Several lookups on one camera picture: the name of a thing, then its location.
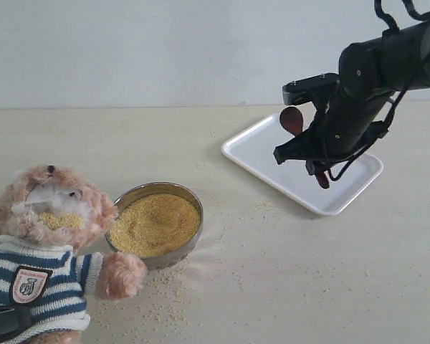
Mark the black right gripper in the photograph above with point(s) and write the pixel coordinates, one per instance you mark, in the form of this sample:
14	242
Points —
334	137

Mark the dark red wooden spoon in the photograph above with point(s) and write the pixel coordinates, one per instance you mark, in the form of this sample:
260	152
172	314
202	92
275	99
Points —
291	119

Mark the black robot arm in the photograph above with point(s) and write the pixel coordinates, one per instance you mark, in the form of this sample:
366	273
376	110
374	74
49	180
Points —
355	106

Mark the teddy bear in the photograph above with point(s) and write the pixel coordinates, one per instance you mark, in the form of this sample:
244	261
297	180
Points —
50	251

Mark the white plastic tray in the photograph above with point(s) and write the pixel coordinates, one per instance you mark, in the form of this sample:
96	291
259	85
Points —
252	149

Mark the steel bowl of millet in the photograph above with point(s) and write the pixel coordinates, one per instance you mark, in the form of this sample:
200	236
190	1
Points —
160	222

